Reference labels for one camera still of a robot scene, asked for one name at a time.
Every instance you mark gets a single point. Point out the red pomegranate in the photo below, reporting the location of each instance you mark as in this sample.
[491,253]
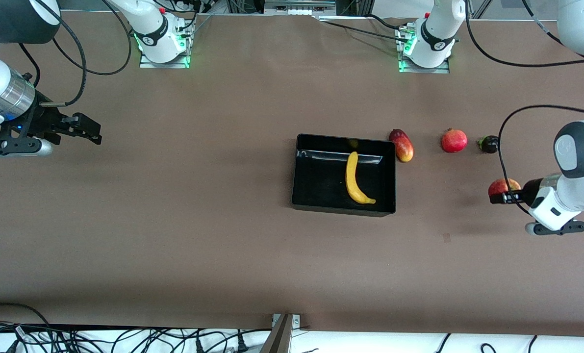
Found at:
[454,141]

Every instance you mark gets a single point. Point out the yellow banana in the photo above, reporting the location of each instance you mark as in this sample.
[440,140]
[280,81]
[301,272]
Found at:
[351,181]

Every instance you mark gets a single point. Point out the aluminium post with bracket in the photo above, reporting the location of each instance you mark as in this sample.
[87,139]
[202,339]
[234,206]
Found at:
[282,338]

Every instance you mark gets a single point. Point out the red yellow mango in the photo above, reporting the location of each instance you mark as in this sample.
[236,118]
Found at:
[402,147]

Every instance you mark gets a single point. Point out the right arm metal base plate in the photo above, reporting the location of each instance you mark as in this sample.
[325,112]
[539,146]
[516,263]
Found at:
[147,63]

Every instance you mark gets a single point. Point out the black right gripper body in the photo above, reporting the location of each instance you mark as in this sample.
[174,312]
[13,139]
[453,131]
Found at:
[45,120]

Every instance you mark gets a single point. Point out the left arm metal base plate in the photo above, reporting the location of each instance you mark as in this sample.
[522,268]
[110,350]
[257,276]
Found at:
[409,69]

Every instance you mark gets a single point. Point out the brown table cover sheet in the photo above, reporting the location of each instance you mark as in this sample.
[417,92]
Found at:
[198,235]

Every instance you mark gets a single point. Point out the silver aluminium frame rail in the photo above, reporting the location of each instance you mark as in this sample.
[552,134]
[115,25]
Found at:
[296,4]

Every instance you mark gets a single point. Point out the red apple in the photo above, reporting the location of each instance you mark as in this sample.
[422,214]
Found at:
[502,186]

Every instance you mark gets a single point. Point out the dark purple mangosteen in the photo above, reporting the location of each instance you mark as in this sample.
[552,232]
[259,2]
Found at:
[489,144]

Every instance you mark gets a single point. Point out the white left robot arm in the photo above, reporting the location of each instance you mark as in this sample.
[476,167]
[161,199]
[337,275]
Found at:
[581,29]

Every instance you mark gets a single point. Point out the black rectangular plastic tray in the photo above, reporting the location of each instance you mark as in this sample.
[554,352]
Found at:
[321,191]

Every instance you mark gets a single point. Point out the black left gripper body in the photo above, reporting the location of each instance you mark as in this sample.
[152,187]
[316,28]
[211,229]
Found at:
[530,190]

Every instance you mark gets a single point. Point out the slanted aluminium profile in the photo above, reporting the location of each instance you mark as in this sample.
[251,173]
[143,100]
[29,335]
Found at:
[480,7]

